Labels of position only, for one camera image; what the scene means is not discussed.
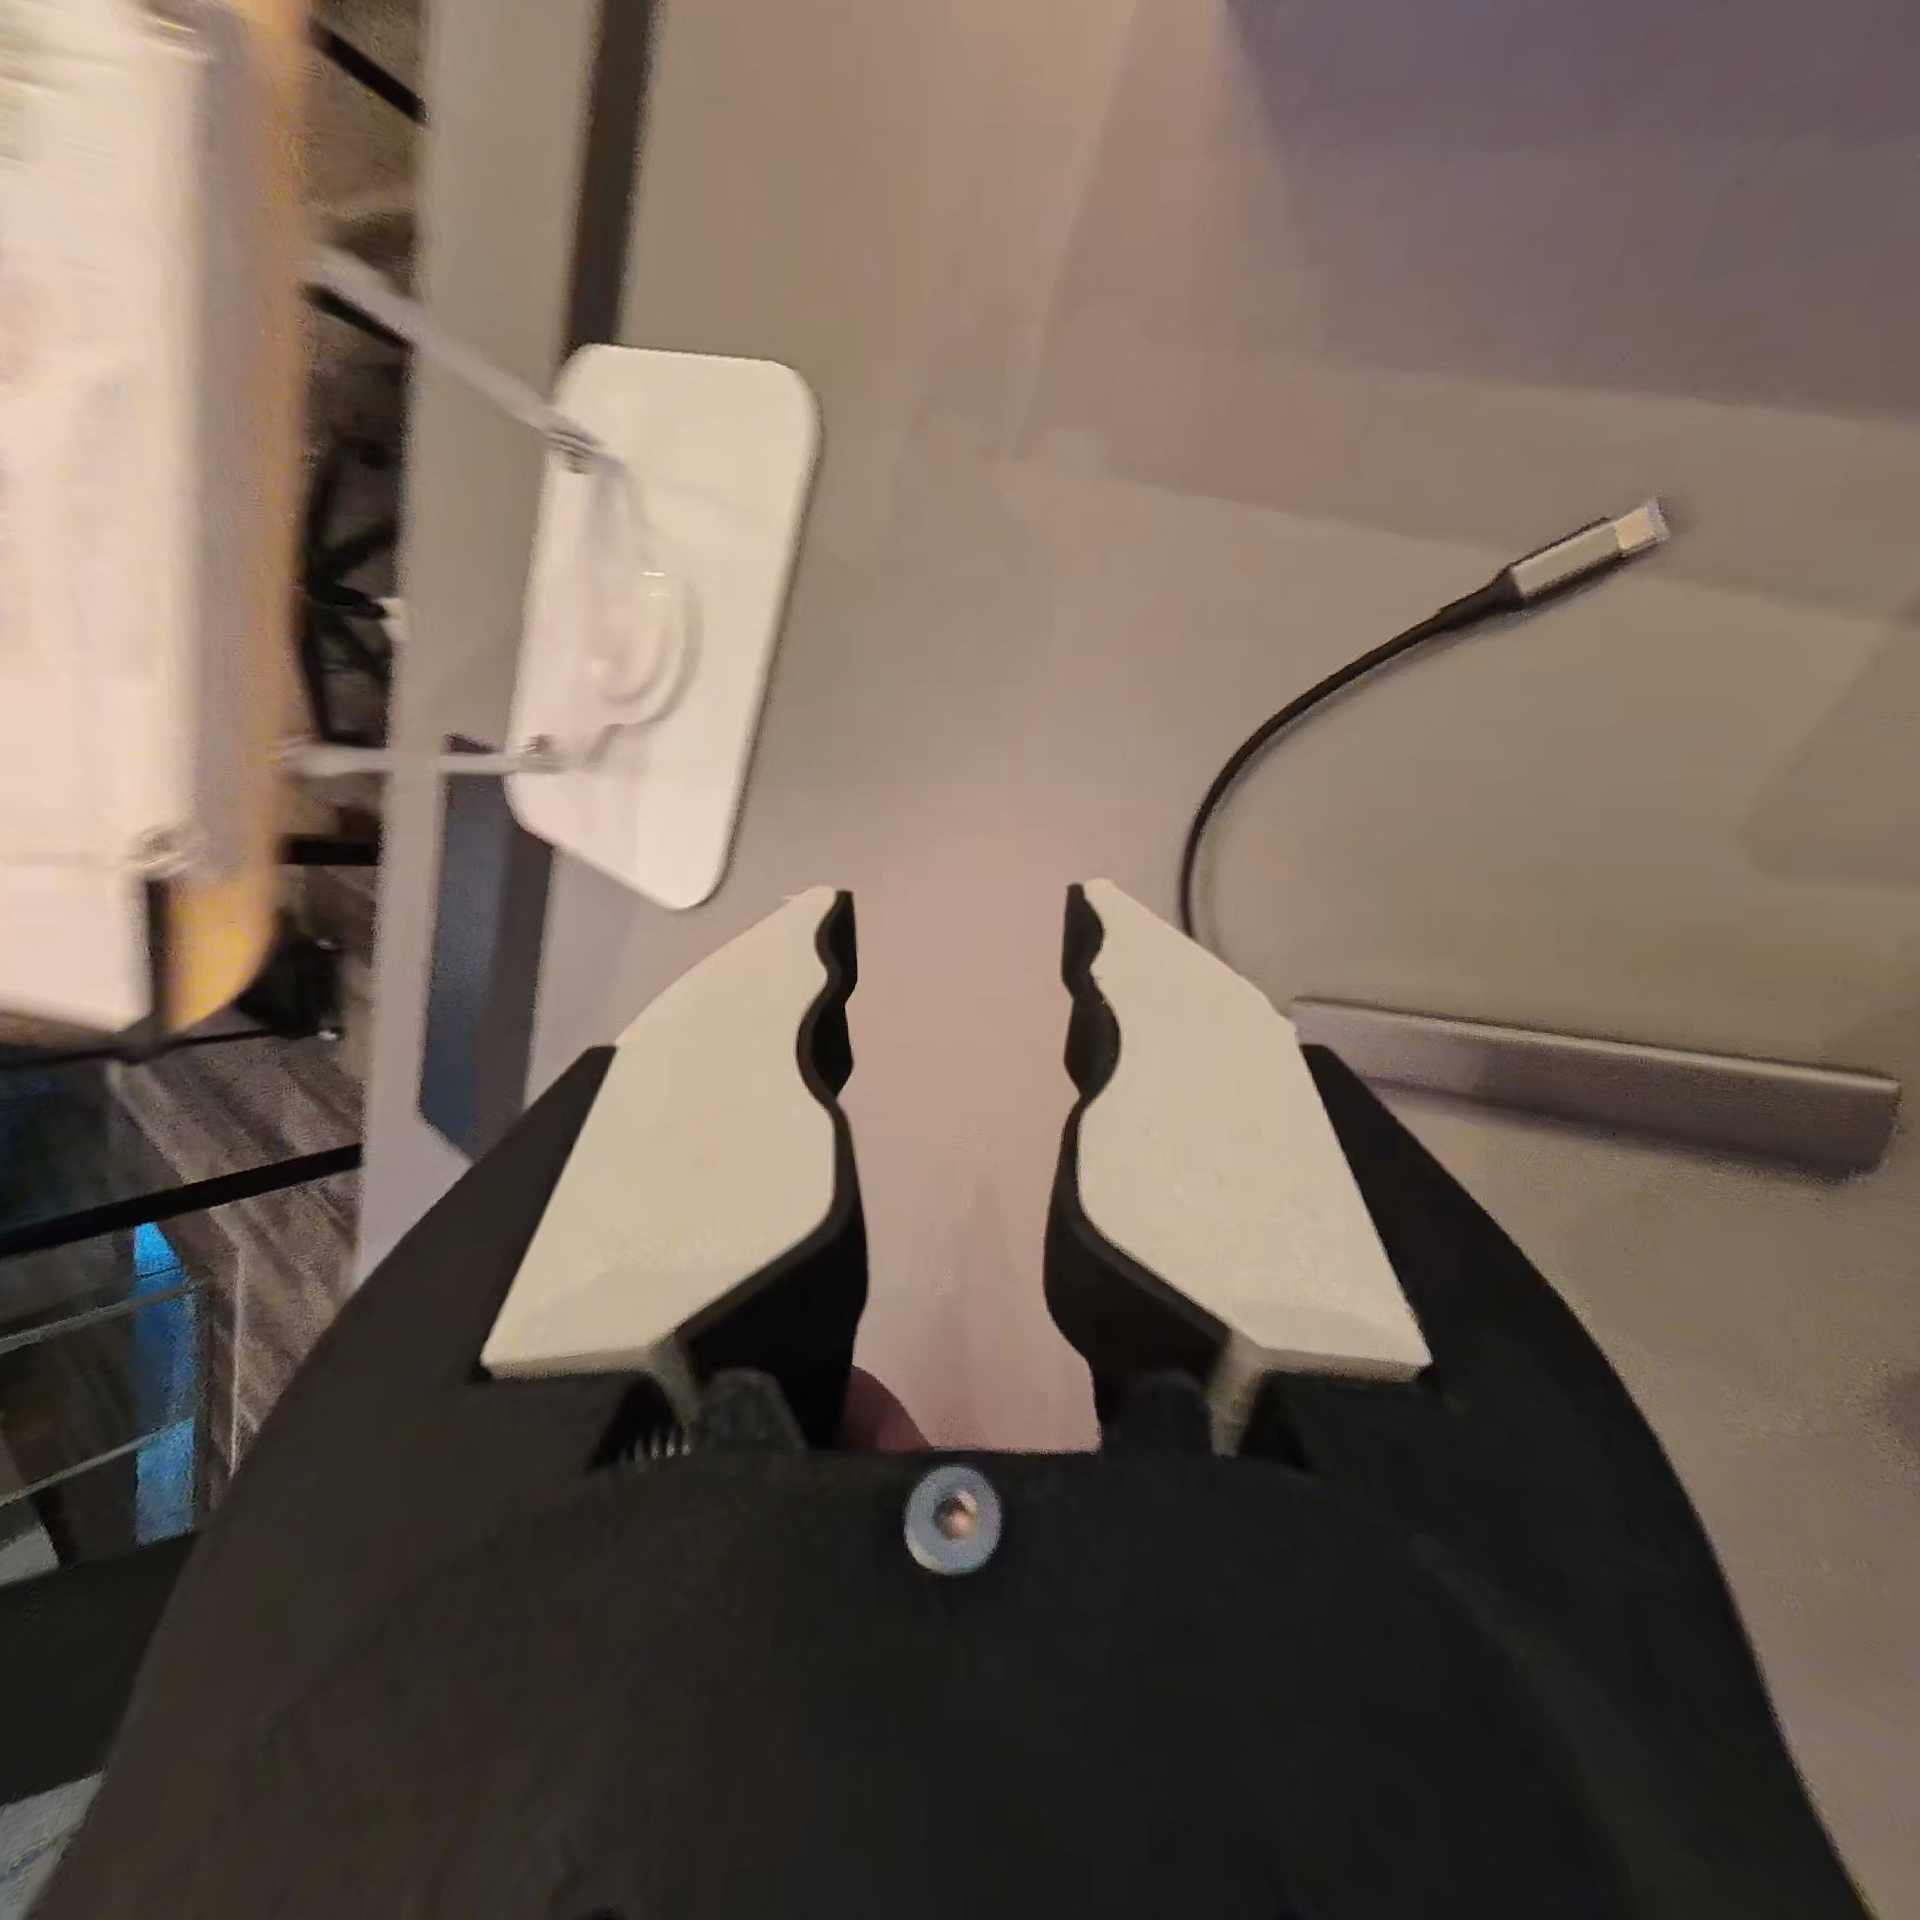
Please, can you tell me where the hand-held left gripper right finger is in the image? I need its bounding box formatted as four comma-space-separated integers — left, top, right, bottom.
1046, 879, 1435, 1444

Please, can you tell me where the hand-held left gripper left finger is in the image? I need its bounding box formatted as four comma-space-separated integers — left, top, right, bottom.
480, 887, 872, 1437

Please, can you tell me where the hub cable grey plug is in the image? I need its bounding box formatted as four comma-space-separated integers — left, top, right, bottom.
1175, 499, 1675, 964

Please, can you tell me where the white stand base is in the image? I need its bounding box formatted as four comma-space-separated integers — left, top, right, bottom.
498, 346, 822, 913

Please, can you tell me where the printed instruction sheet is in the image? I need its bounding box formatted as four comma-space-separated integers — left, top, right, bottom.
0, 0, 213, 1039

